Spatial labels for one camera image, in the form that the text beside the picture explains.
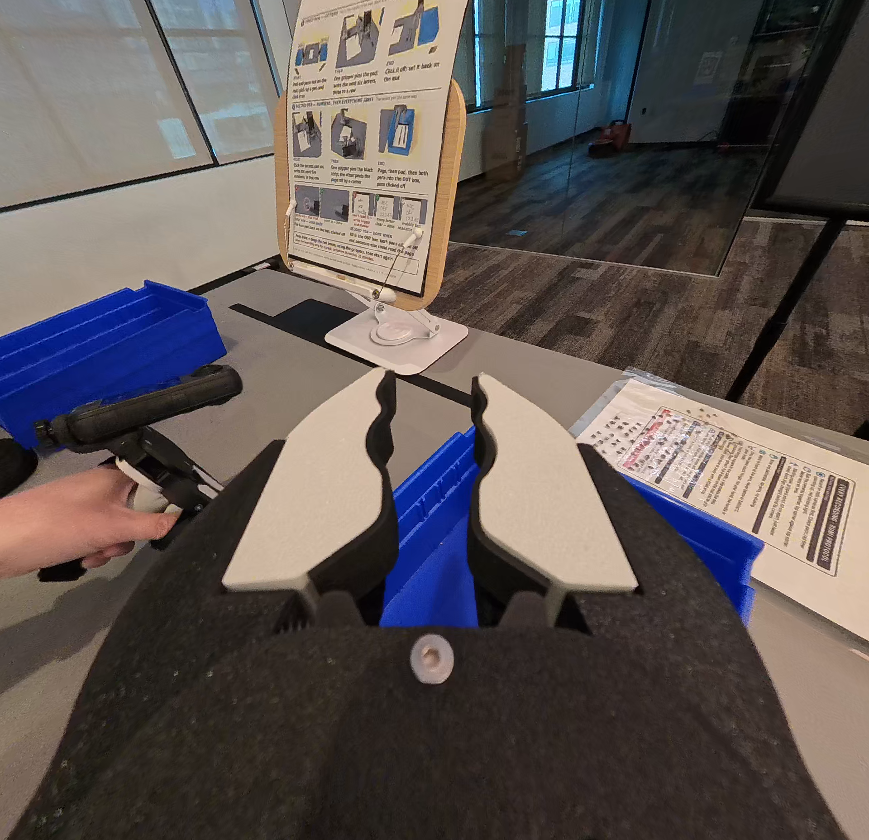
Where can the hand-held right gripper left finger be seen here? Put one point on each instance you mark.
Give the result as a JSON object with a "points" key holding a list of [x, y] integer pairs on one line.
{"points": [[319, 500]]}

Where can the printed instruction sheet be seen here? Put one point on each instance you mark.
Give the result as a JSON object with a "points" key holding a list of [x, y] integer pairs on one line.
{"points": [[366, 140]]}

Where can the red floor machine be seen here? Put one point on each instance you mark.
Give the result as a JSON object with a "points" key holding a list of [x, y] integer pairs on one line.
{"points": [[611, 137]]}

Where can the instruction sheet on wooden stand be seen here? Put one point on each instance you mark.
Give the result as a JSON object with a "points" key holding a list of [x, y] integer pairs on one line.
{"points": [[453, 174]]}

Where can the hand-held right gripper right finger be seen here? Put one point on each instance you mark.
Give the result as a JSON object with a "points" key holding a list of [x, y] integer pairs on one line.
{"points": [[550, 507]]}

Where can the printed sheet in plastic sleeve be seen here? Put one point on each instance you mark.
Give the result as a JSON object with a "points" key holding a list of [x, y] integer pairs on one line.
{"points": [[747, 487]]}

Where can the blue plastic bin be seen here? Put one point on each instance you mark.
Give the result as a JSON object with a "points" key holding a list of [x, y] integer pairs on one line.
{"points": [[434, 548], [102, 364]]}

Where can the person's left hand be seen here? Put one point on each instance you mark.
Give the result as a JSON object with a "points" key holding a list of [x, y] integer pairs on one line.
{"points": [[68, 521]]}

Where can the glass window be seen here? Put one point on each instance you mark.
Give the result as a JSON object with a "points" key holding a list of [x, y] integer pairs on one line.
{"points": [[563, 38], [102, 72]]}

